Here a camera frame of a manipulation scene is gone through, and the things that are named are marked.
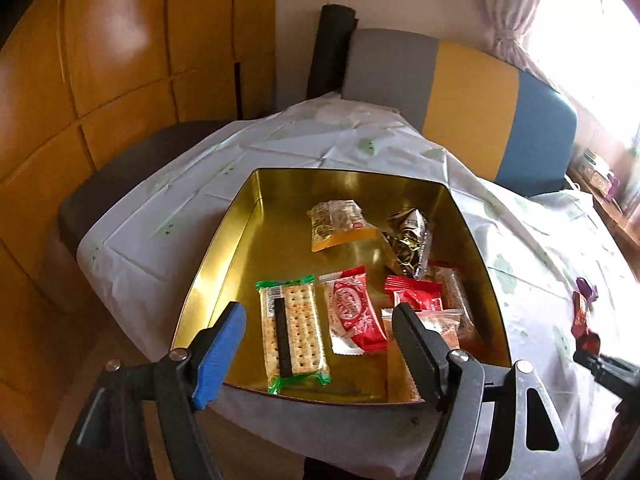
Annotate dark grey chair seat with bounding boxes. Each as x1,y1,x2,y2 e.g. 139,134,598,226
57,120,236,256

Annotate red and white snack packet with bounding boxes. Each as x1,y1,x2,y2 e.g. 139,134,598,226
318,266,390,356

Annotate yellow orange snack packet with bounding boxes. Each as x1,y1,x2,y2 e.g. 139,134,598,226
306,199,381,253

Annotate clear grain bar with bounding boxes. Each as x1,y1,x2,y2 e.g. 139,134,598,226
430,262,486,356

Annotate red foil snack packet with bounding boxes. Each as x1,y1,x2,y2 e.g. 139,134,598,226
577,329,602,356

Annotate orange clear biscuit packet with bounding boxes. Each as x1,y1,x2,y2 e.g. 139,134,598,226
381,307,463,405

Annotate purple snack packet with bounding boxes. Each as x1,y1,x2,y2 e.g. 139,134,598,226
575,276,599,303

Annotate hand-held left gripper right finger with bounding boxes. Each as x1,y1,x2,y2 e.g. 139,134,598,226
391,302,581,480

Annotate gold patterned box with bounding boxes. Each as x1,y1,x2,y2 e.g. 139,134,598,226
582,167,613,196

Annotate wooden cabinet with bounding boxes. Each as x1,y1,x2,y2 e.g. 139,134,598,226
0,0,278,461

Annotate small red packet white print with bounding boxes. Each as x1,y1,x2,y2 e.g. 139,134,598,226
571,291,591,338

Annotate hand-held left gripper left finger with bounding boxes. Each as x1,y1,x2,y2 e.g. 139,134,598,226
55,301,247,480

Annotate dark silver snack packet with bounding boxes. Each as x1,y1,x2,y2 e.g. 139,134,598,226
382,208,433,281

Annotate wooden shelf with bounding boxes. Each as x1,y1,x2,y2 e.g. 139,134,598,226
567,167,640,281

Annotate grey yellow blue sofa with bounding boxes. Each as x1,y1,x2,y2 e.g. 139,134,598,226
342,27,578,198

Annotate small red snack packet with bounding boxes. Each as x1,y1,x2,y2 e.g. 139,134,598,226
384,275,445,313

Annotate black rolled mat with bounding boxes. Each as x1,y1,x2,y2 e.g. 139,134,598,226
306,4,360,101

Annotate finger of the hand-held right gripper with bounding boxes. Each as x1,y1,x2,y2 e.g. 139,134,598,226
573,350,640,387

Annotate pale patterned curtain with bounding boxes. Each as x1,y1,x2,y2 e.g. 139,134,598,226
482,0,561,86

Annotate green edged cracker packet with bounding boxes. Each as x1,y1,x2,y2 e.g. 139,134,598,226
255,275,332,395

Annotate gold tin box maroon outside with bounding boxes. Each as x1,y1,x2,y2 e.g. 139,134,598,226
170,167,513,406

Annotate pale printed tablecloth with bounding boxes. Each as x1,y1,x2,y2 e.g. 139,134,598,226
75,95,640,480

